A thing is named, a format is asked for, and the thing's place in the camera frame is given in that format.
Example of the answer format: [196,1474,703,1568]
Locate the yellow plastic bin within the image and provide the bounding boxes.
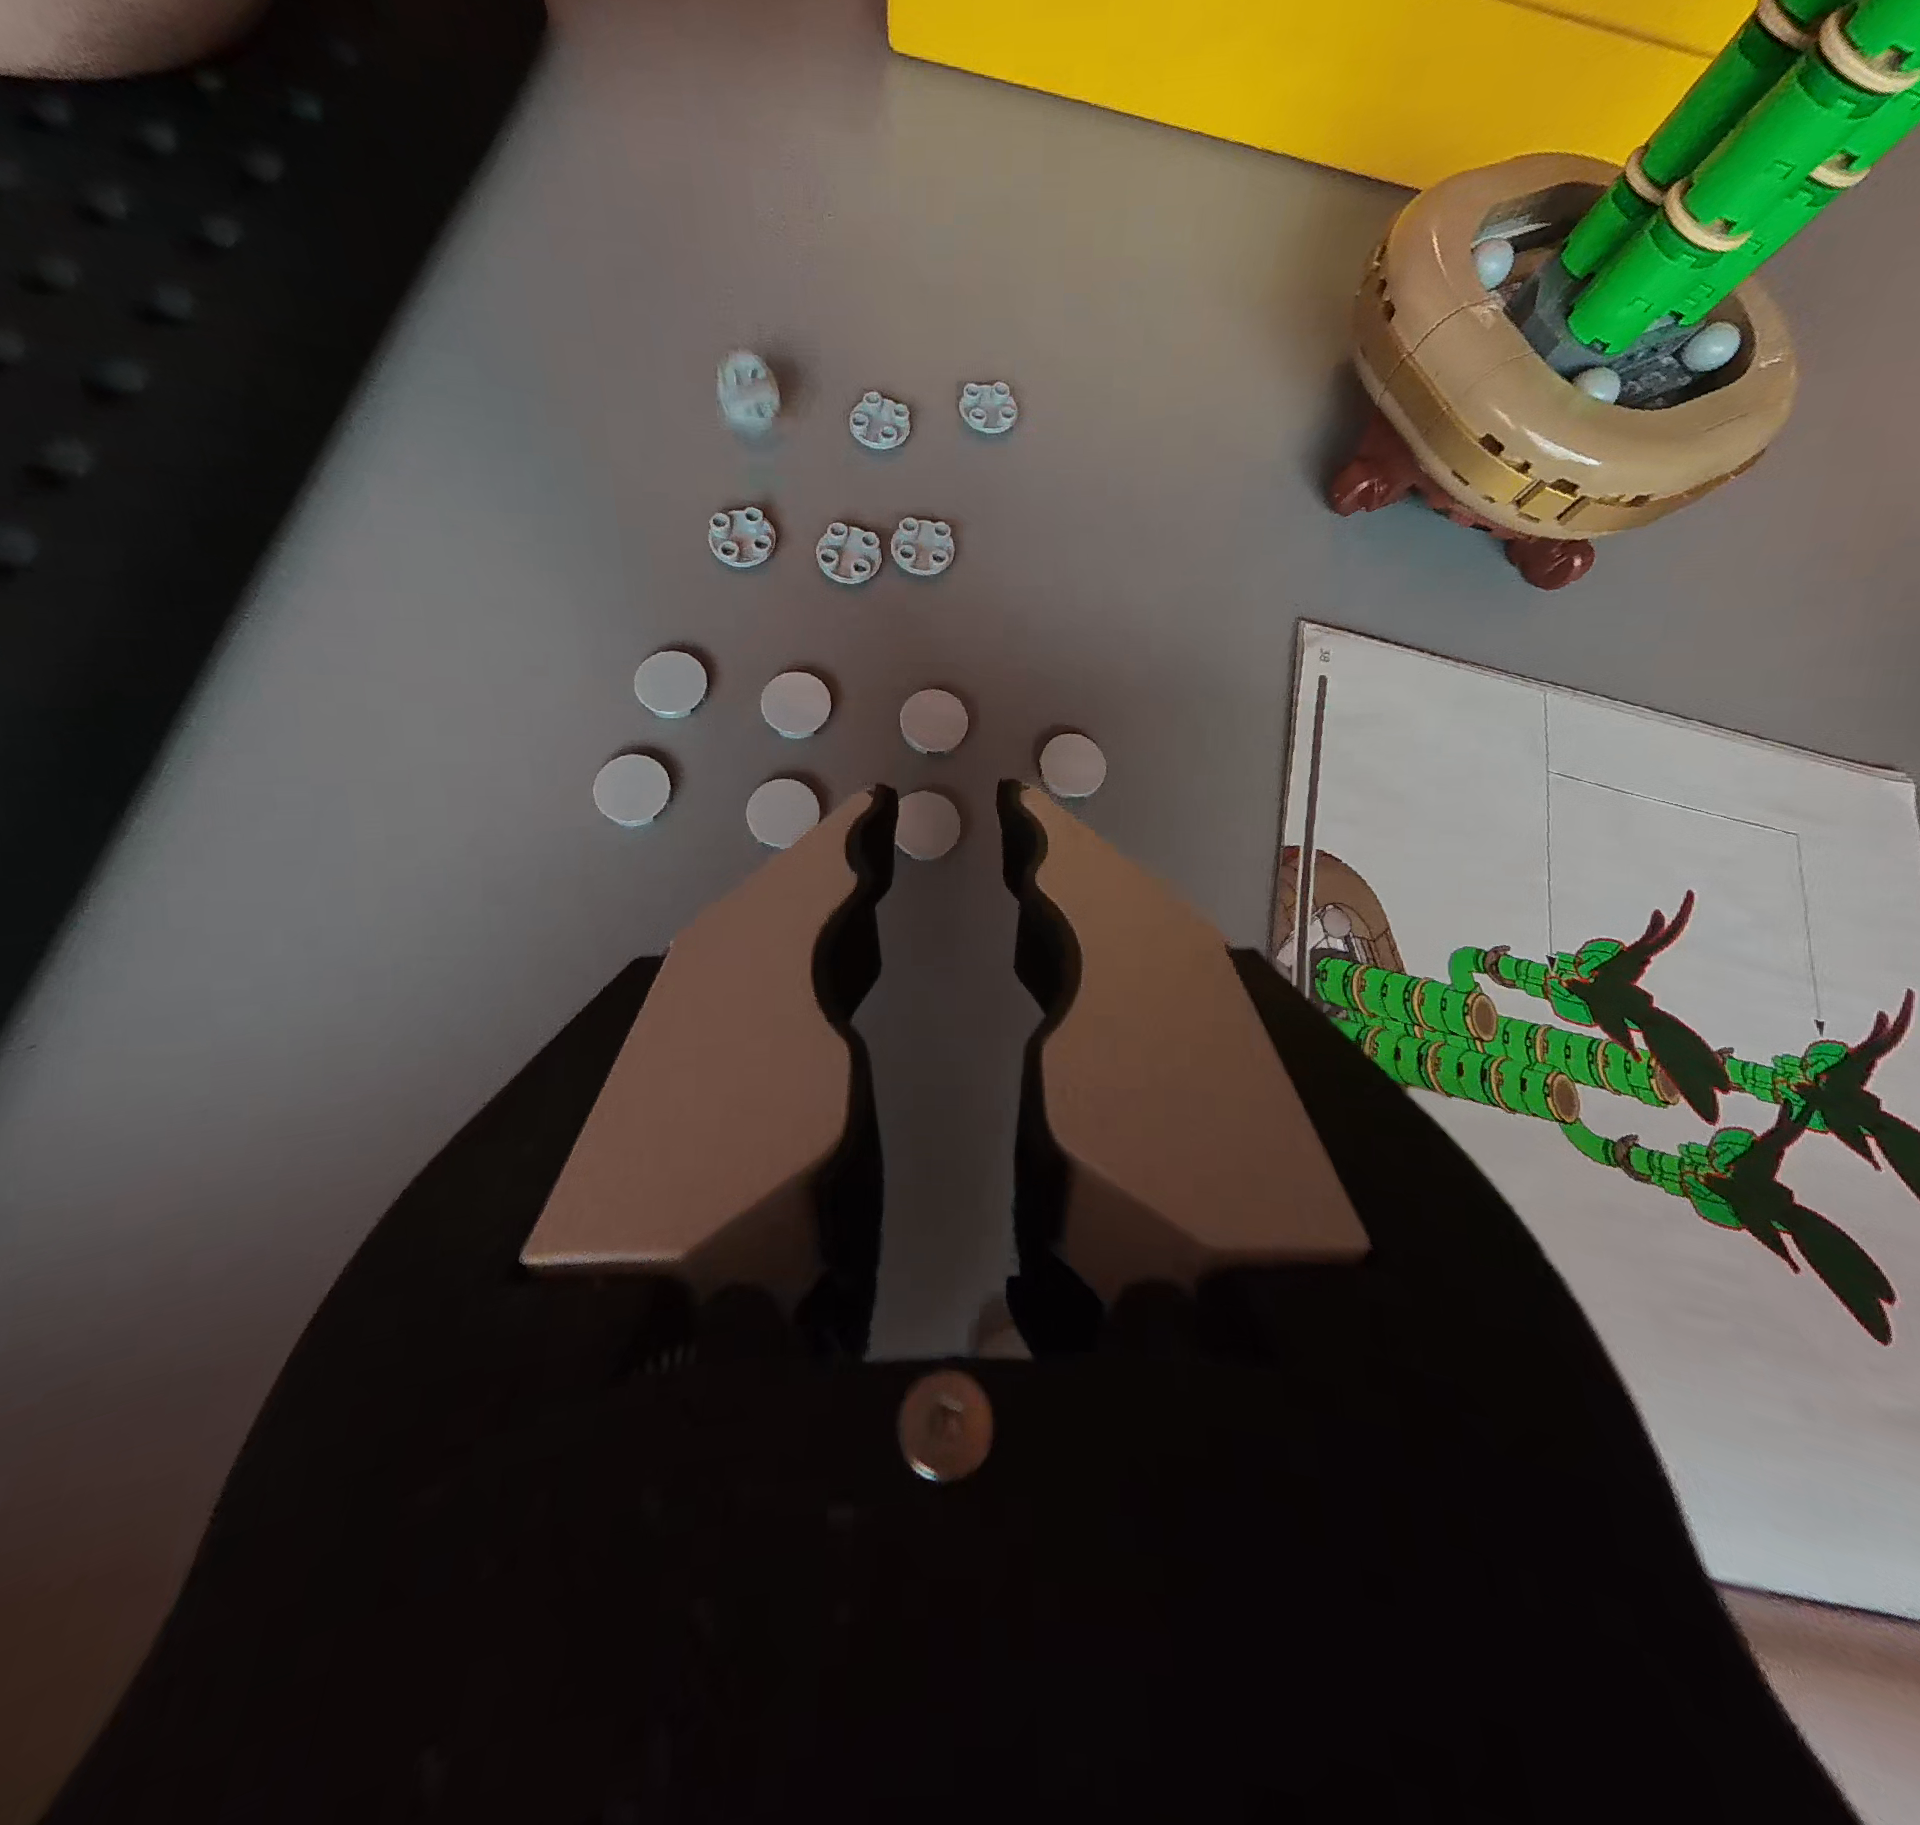
[824,0,1847,192]

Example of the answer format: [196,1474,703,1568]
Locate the black studded mat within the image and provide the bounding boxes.
[0,0,548,1033]

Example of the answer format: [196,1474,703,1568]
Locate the lego instruction booklet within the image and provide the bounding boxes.
[1267,619,1920,1624]

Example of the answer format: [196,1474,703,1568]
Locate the group of studded round plates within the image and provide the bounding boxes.
[705,348,1025,590]

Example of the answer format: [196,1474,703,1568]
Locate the lego bamboo plant in pot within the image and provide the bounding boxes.
[1326,0,1920,590]

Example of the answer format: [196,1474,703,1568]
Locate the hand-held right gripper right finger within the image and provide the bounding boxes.
[997,779,1371,1358]

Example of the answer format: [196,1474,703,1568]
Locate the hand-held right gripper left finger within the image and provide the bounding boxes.
[522,787,894,1358]

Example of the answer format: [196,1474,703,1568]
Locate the group of smooth round tiles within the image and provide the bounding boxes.
[592,645,1111,853]

